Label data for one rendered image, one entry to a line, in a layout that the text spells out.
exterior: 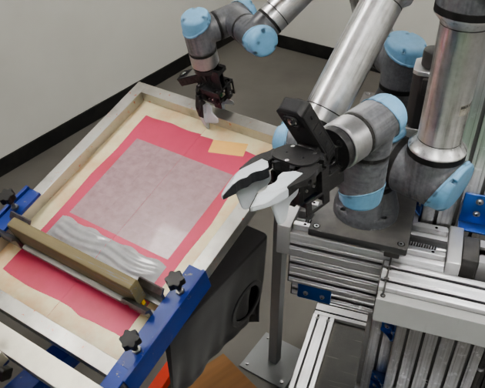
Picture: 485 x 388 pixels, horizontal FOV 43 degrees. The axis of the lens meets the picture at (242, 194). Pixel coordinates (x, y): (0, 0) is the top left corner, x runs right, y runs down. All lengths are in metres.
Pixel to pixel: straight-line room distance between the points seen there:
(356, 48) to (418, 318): 0.62
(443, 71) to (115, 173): 0.96
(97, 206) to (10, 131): 2.33
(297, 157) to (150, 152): 0.96
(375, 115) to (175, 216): 0.77
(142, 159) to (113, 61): 2.72
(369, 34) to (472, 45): 0.18
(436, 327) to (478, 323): 0.09
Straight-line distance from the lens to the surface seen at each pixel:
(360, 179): 1.02
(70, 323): 1.51
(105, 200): 1.69
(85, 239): 1.63
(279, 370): 2.69
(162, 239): 1.56
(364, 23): 1.12
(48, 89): 4.09
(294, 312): 2.92
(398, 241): 1.40
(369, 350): 2.08
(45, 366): 1.38
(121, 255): 1.56
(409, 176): 1.28
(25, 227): 1.59
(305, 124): 0.83
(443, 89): 1.19
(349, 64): 1.10
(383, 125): 0.97
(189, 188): 1.64
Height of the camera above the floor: 2.15
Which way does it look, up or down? 37 degrees down
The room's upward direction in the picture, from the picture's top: straight up
